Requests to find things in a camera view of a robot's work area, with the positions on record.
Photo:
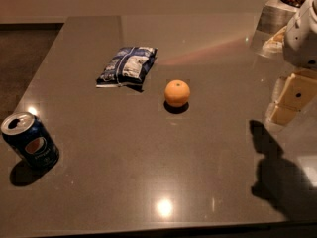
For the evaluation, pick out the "blue Pepsi soda can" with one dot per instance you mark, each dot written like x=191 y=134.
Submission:
x=28 y=137

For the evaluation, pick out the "blue white chip bag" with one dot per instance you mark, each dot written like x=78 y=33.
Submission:
x=129 y=66

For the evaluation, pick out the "clear dispenser with grey base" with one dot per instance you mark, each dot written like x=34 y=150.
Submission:
x=267 y=41

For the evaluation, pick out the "orange fruit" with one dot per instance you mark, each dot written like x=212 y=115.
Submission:
x=176 y=93

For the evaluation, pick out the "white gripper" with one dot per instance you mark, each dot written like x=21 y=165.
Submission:
x=301 y=42

